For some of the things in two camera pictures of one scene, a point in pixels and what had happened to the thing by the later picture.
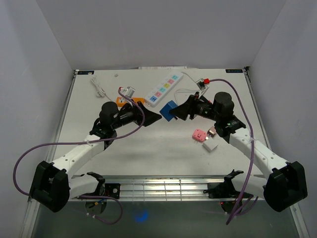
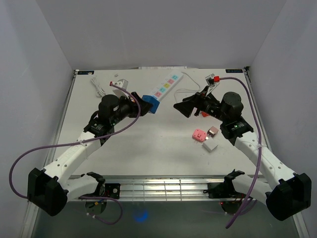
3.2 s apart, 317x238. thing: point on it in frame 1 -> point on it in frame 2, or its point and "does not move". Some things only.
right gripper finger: [192, 99] does not move
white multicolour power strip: [157, 93] does not move
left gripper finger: [150, 117] -> [145, 107]
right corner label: [234, 71] does not move
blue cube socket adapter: [165, 111] -> [153, 99]
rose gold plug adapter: [211, 132] does not move
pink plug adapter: [199, 135] does not move
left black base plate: [113, 190] does not move
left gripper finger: [143, 107] -> [138, 98]
